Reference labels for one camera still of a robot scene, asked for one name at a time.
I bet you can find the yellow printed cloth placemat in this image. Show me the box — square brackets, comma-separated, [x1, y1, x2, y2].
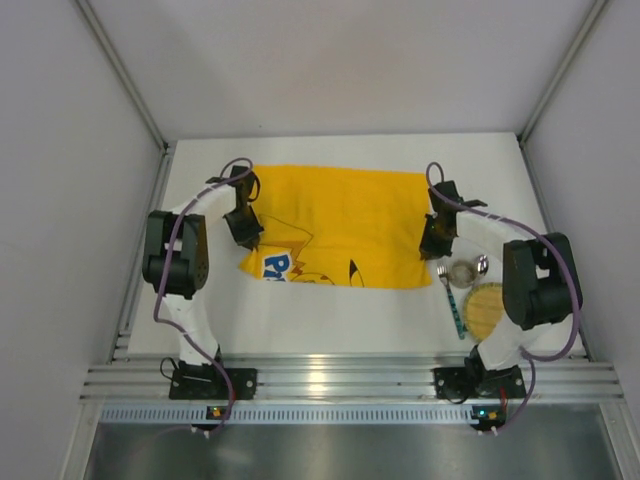
[238, 165, 432, 290]

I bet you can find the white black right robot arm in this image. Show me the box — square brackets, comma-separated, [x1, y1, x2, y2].
[419, 181, 583, 398]

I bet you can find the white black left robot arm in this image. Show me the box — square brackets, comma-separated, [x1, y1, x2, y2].
[142, 158, 264, 369]

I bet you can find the round woven yellow plate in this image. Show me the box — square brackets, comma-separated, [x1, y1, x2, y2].
[463, 282, 505, 342]

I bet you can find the fork with teal handle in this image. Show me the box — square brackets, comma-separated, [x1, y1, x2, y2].
[436, 260, 466, 340]

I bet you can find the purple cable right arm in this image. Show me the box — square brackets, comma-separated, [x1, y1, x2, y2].
[424, 160, 585, 431]

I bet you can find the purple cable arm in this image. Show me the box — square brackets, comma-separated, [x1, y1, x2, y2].
[424, 160, 585, 431]
[152, 156, 261, 436]

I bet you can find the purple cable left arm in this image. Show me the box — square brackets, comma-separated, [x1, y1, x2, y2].
[152, 156, 261, 436]

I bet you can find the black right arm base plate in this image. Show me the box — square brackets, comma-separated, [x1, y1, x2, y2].
[433, 366, 526, 403]

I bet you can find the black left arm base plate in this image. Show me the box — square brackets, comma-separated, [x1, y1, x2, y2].
[168, 360, 258, 400]

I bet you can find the slotted grey cable duct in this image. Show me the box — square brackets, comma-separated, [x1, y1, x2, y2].
[100, 404, 502, 425]

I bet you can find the aluminium mounting rail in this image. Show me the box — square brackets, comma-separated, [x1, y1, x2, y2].
[80, 355, 624, 404]

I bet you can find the aluminium frame post left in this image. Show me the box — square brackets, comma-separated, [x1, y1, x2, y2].
[71, 0, 169, 151]

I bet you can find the aluminium frame post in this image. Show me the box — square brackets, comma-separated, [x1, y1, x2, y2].
[516, 0, 612, 148]
[71, 0, 169, 151]

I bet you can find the aluminium frame post right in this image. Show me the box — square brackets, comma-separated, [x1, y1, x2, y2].
[516, 0, 612, 148]

